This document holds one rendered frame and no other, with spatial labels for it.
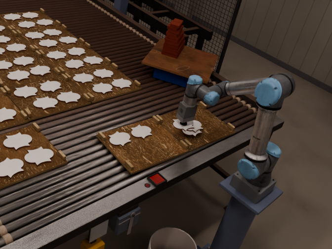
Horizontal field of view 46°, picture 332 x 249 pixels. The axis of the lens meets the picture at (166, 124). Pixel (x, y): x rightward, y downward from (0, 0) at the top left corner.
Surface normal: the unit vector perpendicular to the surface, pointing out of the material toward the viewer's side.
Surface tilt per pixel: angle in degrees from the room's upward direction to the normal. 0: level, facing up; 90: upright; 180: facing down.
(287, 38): 90
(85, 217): 0
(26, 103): 0
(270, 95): 83
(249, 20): 90
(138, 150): 0
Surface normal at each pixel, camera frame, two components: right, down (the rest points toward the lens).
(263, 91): -0.68, 0.19
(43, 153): 0.19, -0.80
